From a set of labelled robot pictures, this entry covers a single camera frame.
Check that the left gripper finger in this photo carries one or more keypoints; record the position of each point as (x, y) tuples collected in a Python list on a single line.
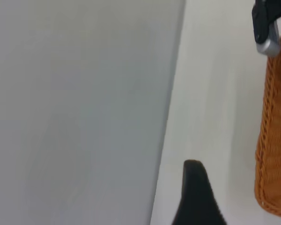
[(196, 199)]

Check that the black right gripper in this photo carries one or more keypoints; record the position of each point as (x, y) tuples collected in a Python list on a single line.
[(262, 21)]

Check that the orange wicker basket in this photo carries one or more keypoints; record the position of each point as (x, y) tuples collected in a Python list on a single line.
[(276, 140)]

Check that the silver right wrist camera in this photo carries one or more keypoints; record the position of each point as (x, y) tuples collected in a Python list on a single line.
[(269, 44)]

